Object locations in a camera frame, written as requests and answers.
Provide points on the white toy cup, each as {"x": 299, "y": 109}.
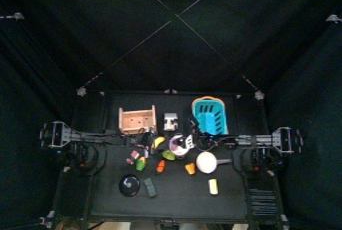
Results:
{"x": 184, "y": 148}

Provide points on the green yellow toy corn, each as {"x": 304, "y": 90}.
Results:
{"x": 140, "y": 164}

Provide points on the teal plastic basket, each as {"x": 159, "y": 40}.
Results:
{"x": 209, "y": 118}

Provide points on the white toy frying pan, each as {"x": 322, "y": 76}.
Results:
{"x": 205, "y": 162}

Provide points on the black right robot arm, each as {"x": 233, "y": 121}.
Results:
{"x": 261, "y": 139}

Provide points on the black round bowl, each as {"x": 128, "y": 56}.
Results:
{"x": 129, "y": 185}

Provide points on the white grey toy appliance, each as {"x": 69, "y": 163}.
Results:
{"x": 169, "y": 121}

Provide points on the pink white toy block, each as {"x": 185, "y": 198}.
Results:
{"x": 132, "y": 157}

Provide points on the orange toy pepper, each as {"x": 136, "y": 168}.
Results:
{"x": 189, "y": 168}

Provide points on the green toy vegetable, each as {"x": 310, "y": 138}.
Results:
{"x": 168, "y": 155}

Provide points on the pale yellow toy block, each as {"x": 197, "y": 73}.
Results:
{"x": 212, "y": 186}

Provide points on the dark green toy block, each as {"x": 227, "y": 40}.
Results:
{"x": 149, "y": 187}

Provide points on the yellow toy banana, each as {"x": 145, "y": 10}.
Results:
{"x": 157, "y": 142}

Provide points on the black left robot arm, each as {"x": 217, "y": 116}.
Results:
{"x": 88, "y": 137}

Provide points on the metal frame clamp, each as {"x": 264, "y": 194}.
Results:
{"x": 169, "y": 91}
{"x": 16, "y": 16}
{"x": 259, "y": 95}
{"x": 80, "y": 91}
{"x": 332, "y": 18}

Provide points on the small wooden crate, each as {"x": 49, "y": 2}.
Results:
{"x": 137, "y": 120}

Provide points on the orange toy carrot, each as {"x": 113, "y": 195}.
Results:
{"x": 160, "y": 166}

